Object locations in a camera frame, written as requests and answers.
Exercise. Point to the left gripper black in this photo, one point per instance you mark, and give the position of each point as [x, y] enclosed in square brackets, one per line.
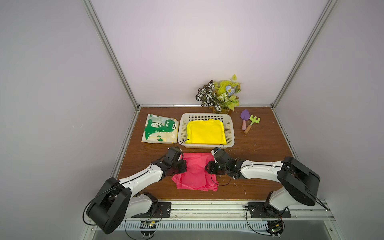
[183, 163]

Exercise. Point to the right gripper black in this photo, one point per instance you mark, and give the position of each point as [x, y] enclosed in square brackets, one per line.
[212, 167]

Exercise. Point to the pink raincoat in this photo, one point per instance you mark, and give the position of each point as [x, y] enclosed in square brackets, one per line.
[196, 177]

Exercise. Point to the plain yellow raincoat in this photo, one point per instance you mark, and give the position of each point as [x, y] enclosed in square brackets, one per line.
[209, 132]

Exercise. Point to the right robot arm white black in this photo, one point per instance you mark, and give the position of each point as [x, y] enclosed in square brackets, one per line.
[299, 183]

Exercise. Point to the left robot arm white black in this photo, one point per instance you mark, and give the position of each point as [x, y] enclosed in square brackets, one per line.
[116, 200]

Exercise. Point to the green dinosaur folded raincoat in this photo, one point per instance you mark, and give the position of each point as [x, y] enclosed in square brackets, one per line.
[160, 130]

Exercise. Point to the white plastic perforated basket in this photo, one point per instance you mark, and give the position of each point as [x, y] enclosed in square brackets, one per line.
[225, 119]

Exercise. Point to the purple toy trowel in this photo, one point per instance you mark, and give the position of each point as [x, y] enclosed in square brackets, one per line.
[245, 116]

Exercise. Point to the green toy rake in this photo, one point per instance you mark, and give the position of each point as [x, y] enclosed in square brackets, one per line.
[254, 120]

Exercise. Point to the left circuit board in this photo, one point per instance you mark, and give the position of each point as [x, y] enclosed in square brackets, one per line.
[148, 229]

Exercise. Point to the circuit board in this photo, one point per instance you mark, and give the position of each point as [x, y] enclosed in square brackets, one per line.
[276, 227]
[148, 229]

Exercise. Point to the artificial potted plant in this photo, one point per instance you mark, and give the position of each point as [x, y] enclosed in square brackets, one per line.
[220, 96]

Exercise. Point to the right circuit board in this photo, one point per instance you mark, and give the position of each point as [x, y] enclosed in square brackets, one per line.
[276, 227]

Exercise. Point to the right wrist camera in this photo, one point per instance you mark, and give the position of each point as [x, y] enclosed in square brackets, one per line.
[216, 150]

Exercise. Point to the aluminium front rail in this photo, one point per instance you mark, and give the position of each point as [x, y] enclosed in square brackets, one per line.
[221, 210]

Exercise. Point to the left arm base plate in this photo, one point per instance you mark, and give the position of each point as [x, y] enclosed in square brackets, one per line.
[158, 210]

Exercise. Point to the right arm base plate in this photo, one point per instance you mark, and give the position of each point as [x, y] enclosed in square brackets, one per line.
[259, 211]

